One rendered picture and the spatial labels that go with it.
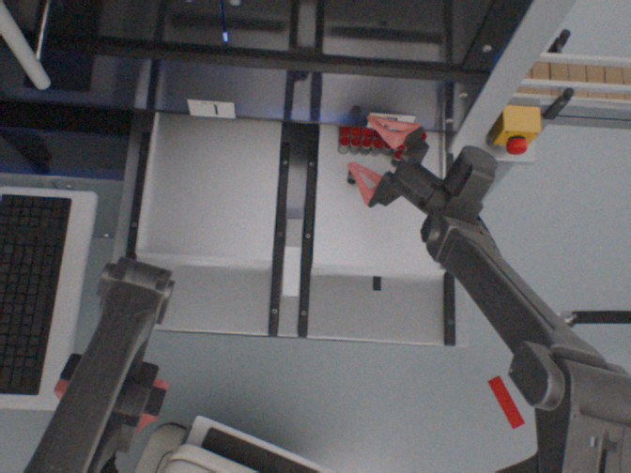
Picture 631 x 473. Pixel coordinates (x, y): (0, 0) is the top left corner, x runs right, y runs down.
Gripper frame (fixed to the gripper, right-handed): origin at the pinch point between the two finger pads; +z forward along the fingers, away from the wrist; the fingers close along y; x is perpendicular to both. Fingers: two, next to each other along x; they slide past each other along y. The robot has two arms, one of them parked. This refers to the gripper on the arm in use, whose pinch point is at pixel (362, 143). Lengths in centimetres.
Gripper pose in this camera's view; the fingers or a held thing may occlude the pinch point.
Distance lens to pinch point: 112.1
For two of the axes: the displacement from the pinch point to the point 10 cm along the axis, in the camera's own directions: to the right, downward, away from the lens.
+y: 2.8, -6.8, -6.8
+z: -7.3, -6.1, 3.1
